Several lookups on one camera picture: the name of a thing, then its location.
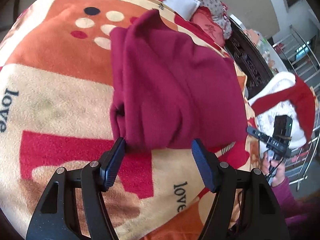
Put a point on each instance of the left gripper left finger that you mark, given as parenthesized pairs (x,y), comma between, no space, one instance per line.
(56,214)

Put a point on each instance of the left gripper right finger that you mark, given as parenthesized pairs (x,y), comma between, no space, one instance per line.
(244,206)

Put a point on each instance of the maroon sweater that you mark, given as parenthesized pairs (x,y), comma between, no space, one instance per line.
(169,90)

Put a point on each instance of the purple right sleeve forearm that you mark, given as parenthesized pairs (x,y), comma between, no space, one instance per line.
(290,204)

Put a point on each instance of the right hand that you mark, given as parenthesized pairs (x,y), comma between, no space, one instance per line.
(273,169)

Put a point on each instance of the red white garment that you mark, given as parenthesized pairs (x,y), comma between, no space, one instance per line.
(286,94)

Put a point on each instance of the dark carved wooden headboard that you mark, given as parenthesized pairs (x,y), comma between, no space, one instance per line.
(249,60)

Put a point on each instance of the metal drying rack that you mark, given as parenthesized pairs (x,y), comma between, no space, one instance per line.
(298,54)

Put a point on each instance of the right red heart pillow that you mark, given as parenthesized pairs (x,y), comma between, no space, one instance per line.
(203,18)

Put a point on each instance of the white pillow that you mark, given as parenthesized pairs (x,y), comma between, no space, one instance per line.
(185,8)

